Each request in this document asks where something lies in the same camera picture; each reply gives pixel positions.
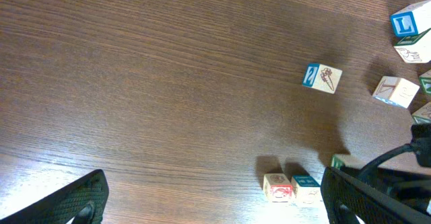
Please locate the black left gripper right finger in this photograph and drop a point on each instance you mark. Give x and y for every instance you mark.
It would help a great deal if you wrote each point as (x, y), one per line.
(334, 188)

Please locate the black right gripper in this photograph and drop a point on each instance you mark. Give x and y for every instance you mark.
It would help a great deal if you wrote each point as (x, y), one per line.
(395, 194)

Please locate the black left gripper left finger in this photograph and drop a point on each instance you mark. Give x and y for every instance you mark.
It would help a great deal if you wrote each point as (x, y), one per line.
(82, 201)

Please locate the green R wooden block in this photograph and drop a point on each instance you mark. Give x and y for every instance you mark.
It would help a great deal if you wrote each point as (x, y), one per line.
(344, 160)

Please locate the snail picture wooden block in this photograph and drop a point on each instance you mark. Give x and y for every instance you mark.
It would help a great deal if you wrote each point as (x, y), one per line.
(307, 191)

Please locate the red Q wooden block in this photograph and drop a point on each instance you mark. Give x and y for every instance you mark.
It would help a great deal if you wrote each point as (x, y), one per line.
(277, 188)

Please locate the green V wooden block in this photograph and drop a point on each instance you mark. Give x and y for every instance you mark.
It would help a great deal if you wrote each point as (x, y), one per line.
(423, 115)

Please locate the blue 5 wooden block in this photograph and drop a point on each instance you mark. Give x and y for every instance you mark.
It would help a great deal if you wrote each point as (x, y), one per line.
(395, 91)

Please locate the green N wooden block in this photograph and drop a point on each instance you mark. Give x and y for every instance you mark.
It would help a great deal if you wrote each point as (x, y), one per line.
(425, 82)

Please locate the carrot picture wooden block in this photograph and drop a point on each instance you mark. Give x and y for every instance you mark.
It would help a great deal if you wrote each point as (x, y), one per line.
(322, 77)

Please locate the red letter wooden block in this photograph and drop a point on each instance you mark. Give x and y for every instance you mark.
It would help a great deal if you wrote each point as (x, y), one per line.
(414, 49)

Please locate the blue L wooden block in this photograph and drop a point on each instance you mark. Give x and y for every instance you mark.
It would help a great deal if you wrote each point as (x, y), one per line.
(411, 20)

